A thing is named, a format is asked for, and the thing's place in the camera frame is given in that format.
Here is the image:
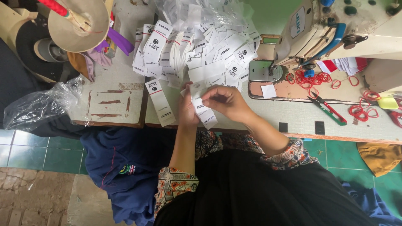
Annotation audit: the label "crumpled clear plastic bag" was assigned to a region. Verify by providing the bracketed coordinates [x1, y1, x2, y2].
[3, 76, 85, 132]

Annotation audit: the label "pink cloth scrap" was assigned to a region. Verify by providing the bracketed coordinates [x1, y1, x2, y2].
[84, 47, 113, 74]

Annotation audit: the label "yellow tailor chalk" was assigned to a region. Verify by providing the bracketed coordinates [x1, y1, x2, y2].
[376, 96, 399, 110]

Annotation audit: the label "green red thread snips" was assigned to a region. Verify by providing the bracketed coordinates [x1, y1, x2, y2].
[307, 92, 348, 127]

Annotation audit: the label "red handled scissors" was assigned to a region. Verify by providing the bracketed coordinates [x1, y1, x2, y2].
[387, 99, 402, 129]

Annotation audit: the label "mustard yellow cloth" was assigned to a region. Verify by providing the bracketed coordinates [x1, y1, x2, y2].
[356, 142, 402, 178]

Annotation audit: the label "navy blue garment with emblem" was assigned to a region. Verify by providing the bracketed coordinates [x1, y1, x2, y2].
[80, 126, 178, 226]

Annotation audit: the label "cream industrial sewing machine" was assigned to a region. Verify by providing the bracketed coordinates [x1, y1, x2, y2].
[247, 0, 402, 105]

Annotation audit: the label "beige thread cone holder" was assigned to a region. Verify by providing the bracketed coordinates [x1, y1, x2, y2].
[47, 0, 111, 53]

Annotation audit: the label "red thread spool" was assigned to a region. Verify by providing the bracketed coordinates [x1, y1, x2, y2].
[37, 0, 70, 18]

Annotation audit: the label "small blank white label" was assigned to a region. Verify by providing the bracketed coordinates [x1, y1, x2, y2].
[261, 84, 277, 99]

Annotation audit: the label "heap of white printed labels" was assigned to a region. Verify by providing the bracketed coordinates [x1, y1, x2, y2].
[132, 19, 263, 91]

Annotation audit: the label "purple ribbon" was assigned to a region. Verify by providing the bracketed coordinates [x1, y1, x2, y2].
[94, 26, 135, 57]

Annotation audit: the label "person's left hand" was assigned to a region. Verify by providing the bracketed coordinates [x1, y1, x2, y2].
[178, 82, 201, 127]

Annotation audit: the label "brown cloth scrap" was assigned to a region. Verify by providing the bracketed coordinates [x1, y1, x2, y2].
[67, 51, 95, 83]

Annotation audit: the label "metal needle plate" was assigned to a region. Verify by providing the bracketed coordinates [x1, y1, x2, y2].
[249, 60, 284, 83]

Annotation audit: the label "person's right hand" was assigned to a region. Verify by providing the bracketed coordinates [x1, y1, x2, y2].
[201, 85, 256, 125]

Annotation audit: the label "long white label strip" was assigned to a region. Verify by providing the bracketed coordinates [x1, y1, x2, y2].
[145, 79, 176, 127]

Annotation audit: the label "bundle of white fabric labels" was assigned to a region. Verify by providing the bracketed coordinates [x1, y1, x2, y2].
[180, 80, 218, 130]

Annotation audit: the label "grey tape roll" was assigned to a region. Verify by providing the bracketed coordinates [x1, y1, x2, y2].
[33, 38, 68, 63]

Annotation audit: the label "blue cloth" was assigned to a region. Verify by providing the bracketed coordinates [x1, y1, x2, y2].
[340, 180, 402, 226]

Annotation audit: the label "stack of red white labels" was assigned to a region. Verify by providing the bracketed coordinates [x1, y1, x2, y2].
[317, 57, 369, 77]

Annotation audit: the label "scattered red rubber bands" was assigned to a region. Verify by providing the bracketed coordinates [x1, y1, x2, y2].
[285, 67, 382, 123]

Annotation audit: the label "clear plastic bag with labels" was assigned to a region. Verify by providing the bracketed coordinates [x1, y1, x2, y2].
[154, 0, 255, 35]

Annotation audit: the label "person's black skirt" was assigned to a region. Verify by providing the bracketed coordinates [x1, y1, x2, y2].
[154, 149, 379, 226]

